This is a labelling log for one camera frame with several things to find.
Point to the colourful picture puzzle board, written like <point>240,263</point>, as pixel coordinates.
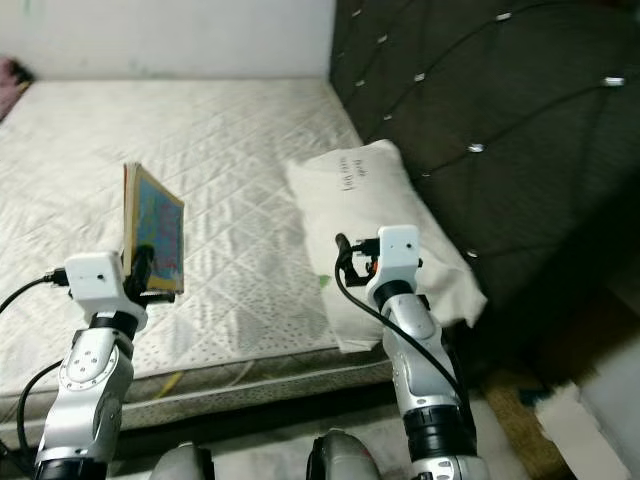
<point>162,225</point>

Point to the white pillow with writing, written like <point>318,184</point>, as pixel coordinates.
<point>370,200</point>

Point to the pink cartoon mouse blanket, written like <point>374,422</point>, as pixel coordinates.
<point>12,85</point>

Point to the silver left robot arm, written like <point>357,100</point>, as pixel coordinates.
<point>85,400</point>

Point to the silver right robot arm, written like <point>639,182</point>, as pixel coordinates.
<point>425,380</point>

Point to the white quilted mattress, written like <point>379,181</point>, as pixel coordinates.
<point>80,170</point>

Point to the grey left robot leg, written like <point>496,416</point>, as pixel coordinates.
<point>182,465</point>

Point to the grey robot leg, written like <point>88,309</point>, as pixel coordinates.
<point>345,458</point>
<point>182,465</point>

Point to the grey right robot leg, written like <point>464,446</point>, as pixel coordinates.
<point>345,458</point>

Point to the black tufted headboard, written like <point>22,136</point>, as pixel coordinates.
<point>490,100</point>

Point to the white flat panel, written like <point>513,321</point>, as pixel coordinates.
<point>575,435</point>

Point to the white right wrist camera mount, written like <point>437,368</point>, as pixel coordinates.
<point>395,258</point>

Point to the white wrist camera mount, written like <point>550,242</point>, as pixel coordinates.
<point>98,280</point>
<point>395,258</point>

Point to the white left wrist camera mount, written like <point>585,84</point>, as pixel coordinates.
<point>98,280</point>

